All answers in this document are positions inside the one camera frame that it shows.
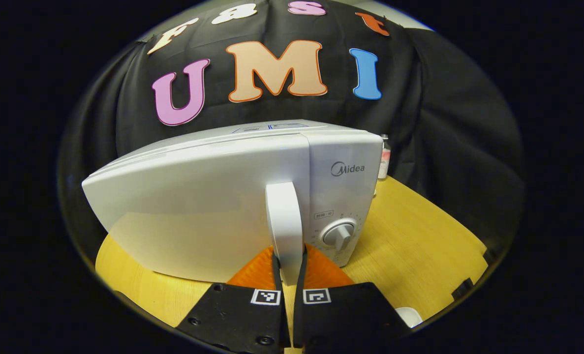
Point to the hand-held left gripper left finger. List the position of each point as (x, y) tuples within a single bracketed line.
[(232, 314)]

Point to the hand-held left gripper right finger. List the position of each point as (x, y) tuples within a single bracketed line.
[(346, 314)]

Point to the white microwave oven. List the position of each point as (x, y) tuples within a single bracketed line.
[(198, 196)]

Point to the white square plate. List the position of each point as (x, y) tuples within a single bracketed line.
[(410, 317)]

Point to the small pink label bottle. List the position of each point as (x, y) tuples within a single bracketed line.
[(384, 160)]

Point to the black backdrop cloth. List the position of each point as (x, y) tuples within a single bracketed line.
[(444, 123)]

